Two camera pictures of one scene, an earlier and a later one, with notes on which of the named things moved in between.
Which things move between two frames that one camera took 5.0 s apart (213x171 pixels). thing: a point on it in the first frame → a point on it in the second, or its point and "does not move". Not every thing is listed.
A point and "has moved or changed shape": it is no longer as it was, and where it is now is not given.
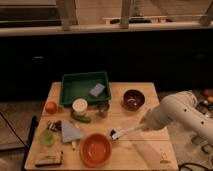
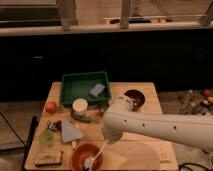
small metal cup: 102,108 does not move
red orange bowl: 95,150 has moved or changed shape
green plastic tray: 79,85 does not move
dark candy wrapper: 54,125 does not move
